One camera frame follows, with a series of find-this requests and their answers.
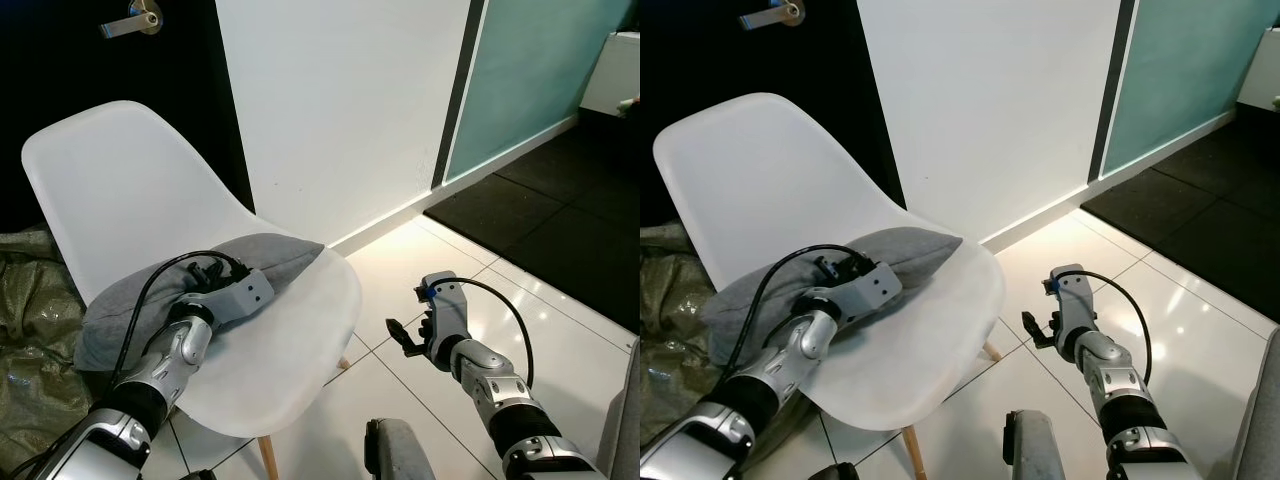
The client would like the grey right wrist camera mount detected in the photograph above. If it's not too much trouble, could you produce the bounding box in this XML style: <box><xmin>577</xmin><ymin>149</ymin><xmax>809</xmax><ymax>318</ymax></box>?
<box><xmin>417</xmin><ymin>271</ymin><xmax>472</xmax><ymax>347</ymax></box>
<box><xmin>1047</xmin><ymin>263</ymin><xmax>1102</xmax><ymax>337</ymax></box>

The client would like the black panel frame strip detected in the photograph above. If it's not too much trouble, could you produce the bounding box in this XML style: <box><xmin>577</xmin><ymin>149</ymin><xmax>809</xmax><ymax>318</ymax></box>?
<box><xmin>431</xmin><ymin>0</ymin><xmax>489</xmax><ymax>190</ymax></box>
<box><xmin>1087</xmin><ymin>0</ymin><xmax>1139</xmax><ymax>185</ymax></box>

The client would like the black door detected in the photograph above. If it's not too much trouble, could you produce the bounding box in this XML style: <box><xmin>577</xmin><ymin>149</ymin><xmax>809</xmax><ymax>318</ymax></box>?
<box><xmin>0</xmin><ymin>0</ymin><xmax>257</xmax><ymax>237</ymax></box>
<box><xmin>640</xmin><ymin>0</ymin><xmax>907</xmax><ymax>227</ymax></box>

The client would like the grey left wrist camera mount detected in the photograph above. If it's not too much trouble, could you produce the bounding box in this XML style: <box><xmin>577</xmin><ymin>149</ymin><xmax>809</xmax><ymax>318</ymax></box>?
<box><xmin>828</xmin><ymin>261</ymin><xmax>907</xmax><ymax>327</ymax></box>
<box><xmin>190</xmin><ymin>267</ymin><xmax>277</xmax><ymax>327</ymax></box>

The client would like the white cabinet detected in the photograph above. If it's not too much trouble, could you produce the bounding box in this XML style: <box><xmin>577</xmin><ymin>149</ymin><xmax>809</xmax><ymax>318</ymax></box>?
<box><xmin>579</xmin><ymin>30</ymin><xmax>641</xmax><ymax>117</ymax></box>
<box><xmin>1236</xmin><ymin>55</ymin><xmax>1280</xmax><ymax>114</ymax></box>

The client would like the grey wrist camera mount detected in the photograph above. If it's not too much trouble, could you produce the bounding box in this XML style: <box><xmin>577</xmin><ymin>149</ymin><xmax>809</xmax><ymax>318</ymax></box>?
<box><xmin>190</xmin><ymin>267</ymin><xmax>277</xmax><ymax>327</ymax></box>
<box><xmin>417</xmin><ymin>271</ymin><xmax>472</xmax><ymax>347</ymax></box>
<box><xmin>828</xmin><ymin>261</ymin><xmax>907</xmax><ymax>327</ymax></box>
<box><xmin>1047</xmin><ymin>263</ymin><xmax>1102</xmax><ymax>337</ymax></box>

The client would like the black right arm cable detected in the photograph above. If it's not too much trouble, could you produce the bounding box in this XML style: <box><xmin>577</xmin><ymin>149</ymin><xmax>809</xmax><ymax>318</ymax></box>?
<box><xmin>1060</xmin><ymin>268</ymin><xmax>1154</xmax><ymax>387</ymax></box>
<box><xmin>430</xmin><ymin>277</ymin><xmax>535</xmax><ymax>393</ymax></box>

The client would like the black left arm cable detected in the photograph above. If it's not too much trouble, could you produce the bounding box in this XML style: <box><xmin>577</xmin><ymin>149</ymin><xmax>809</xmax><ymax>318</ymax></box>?
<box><xmin>118</xmin><ymin>250</ymin><xmax>251</xmax><ymax>387</ymax></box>
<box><xmin>737</xmin><ymin>243</ymin><xmax>881</xmax><ymax>377</ymax></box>

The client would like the teal glass panel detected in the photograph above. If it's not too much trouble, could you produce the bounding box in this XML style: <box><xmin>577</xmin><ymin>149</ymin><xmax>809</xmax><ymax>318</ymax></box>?
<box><xmin>444</xmin><ymin>0</ymin><xmax>641</xmax><ymax>184</ymax></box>
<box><xmin>1102</xmin><ymin>0</ymin><xmax>1280</xmax><ymax>180</ymax></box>

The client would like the light grey fabric sofa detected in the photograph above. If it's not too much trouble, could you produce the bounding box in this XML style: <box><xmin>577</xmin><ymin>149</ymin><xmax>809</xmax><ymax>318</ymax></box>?
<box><xmin>364</xmin><ymin>338</ymin><xmax>641</xmax><ymax>480</ymax></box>
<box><xmin>1003</xmin><ymin>328</ymin><xmax>1280</xmax><ymax>480</ymax></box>

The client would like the black rubber floor mat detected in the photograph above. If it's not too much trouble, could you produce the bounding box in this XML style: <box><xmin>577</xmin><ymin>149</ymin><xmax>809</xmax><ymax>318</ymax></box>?
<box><xmin>1079</xmin><ymin>110</ymin><xmax>1280</xmax><ymax>327</ymax></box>
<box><xmin>421</xmin><ymin>105</ymin><xmax>641</xmax><ymax>337</ymax></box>

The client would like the white plastic chair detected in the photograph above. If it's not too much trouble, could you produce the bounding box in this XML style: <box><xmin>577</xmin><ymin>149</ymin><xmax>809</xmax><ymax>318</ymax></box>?
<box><xmin>21</xmin><ymin>100</ymin><xmax>363</xmax><ymax>480</ymax></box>
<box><xmin>653</xmin><ymin>92</ymin><xmax>1007</xmax><ymax>480</ymax></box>

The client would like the silver door handle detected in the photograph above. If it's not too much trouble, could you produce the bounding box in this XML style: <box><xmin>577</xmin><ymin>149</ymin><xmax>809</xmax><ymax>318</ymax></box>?
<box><xmin>99</xmin><ymin>0</ymin><xmax>164</xmax><ymax>40</ymax></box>
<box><xmin>738</xmin><ymin>0</ymin><xmax>807</xmax><ymax>30</ymax></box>

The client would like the olive green plastic tarp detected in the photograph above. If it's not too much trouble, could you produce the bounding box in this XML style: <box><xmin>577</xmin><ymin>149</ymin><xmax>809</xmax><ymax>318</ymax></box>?
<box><xmin>0</xmin><ymin>226</ymin><xmax>109</xmax><ymax>473</ymax></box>
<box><xmin>640</xmin><ymin>223</ymin><xmax>739</xmax><ymax>448</ymax></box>

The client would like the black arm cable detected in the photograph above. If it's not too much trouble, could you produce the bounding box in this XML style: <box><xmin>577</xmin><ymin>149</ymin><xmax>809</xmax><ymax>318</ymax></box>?
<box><xmin>430</xmin><ymin>277</ymin><xmax>535</xmax><ymax>393</ymax></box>
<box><xmin>737</xmin><ymin>243</ymin><xmax>881</xmax><ymax>377</ymax></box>
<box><xmin>1060</xmin><ymin>268</ymin><xmax>1154</xmax><ymax>387</ymax></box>
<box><xmin>118</xmin><ymin>250</ymin><xmax>251</xmax><ymax>387</ymax></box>

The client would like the grey fabric pillow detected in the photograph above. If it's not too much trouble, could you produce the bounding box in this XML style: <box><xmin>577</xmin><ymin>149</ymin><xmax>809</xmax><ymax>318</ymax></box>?
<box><xmin>700</xmin><ymin>227</ymin><xmax>964</xmax><ymax>367</ymax></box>
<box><xmin>73</xmin><ymin>233</ymin><xmax>326</xmax><ymax>374</ymax></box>

